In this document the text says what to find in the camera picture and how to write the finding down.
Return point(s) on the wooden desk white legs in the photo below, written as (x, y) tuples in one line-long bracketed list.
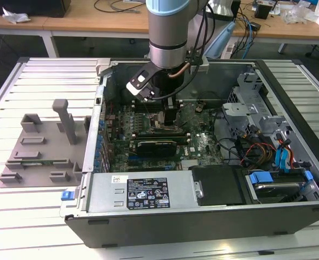
[(80, 23), (289, 33)]

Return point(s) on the small black box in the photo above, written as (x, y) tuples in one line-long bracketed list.
[(255, 26)]

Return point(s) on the crumpled white paper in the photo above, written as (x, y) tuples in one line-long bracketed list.
[(15, 16)]

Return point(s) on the clear plastic bags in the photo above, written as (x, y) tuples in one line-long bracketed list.
[(298, 13)]

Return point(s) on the black container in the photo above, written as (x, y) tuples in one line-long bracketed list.
[(262, 12)]

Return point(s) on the locking lever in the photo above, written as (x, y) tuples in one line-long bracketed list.
[(147, 109)]

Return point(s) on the CPU socket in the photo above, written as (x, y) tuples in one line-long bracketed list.
[(151, 128)]

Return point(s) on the black graphics card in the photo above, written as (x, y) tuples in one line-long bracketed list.
[(156, 149)]

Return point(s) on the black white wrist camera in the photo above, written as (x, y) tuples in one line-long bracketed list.
[(144, 88)]

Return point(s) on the hard disk blue carrier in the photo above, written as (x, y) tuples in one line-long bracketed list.
[(279, 189)]

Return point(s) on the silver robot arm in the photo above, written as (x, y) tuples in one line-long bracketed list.
[(167, 32)]

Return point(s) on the grey parts rack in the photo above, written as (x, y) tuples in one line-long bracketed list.
[(40, 170)]

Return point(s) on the blue plastic latch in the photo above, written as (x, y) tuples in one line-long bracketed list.
[(67, 195)]

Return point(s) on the RAM slot white clips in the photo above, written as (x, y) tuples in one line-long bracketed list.
[(182, 140), (137, 102), (181, 135), (137, 107)]

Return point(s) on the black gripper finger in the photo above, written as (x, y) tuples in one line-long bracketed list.
[(172, 116)]

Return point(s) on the silver drive cage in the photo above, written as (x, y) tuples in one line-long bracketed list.
[(239, 109)]

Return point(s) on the pale blue teach pendant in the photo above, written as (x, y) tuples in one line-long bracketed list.
[(222, 38)]

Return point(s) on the black silver PC case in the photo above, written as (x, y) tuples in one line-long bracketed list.
[(175, 227)]

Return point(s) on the green motherboard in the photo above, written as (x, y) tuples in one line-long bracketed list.
[(203, 151)]

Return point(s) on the silver finned heatsink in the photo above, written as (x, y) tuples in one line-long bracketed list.
[(190, 165)]

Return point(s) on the black equipment box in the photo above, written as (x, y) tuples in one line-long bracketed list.
[(26, 8)]

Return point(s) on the black plastic shroud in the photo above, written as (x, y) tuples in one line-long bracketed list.
[(219, 184)]

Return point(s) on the grey power supply unit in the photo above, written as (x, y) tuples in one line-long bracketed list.
[(105, 189)]

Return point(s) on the silver coin battery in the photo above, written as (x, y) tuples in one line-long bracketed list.
[(198, 109)]

